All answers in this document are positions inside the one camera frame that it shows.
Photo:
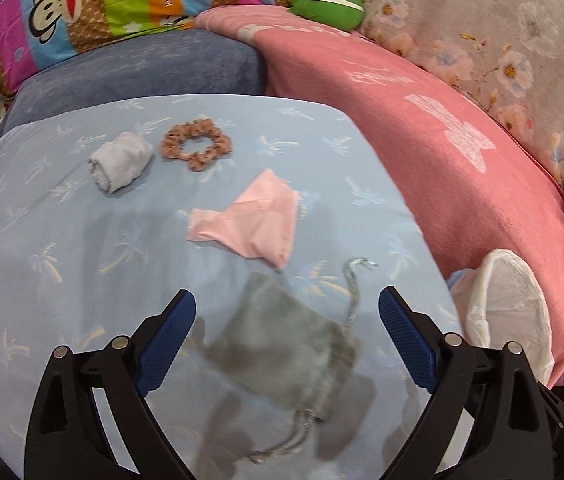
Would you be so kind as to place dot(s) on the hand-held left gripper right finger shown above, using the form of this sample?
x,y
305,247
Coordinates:
x,y
409,340

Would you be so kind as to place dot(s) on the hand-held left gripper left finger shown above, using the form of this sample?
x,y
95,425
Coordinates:
x,y
167,345

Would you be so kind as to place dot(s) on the bin with white bag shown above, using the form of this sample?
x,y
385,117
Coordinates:
x,y
502,300

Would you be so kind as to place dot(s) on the white rolled sock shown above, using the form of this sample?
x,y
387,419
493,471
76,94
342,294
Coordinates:
x,y
122,160

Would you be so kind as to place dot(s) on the brown scrunchie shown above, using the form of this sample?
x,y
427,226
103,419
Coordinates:
x,y
169,142

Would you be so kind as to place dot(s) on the pink blanket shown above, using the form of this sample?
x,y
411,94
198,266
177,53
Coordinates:
x,y
412,125

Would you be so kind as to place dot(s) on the blue-grey cushion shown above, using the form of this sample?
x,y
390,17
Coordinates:
x,y
137,65

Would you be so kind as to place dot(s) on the colourful monkey print blanket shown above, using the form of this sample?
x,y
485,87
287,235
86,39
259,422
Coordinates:
x,y
112,5

